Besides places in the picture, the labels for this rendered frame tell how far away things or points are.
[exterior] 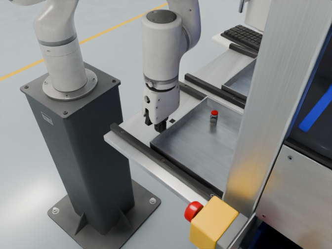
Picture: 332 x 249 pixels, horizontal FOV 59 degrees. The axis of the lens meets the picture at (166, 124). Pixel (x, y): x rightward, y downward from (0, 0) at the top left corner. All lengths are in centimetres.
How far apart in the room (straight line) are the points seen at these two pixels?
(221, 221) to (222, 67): 71
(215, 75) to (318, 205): 72
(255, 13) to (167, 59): 101
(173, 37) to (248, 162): 29
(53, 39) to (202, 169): 57
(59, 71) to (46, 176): 107
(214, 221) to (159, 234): 113
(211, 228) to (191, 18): 43
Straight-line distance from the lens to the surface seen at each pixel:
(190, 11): 68
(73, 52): 100
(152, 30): 60
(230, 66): 115
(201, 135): 85
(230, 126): 89
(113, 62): 282
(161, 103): 71
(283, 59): 36
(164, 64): 64
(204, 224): 52
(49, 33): 96
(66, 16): 95
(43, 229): 179
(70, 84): 105
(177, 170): 74
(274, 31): 35
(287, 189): 48
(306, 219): 50
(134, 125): 88
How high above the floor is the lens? 150
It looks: 44 degrees down
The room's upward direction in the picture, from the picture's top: straight up
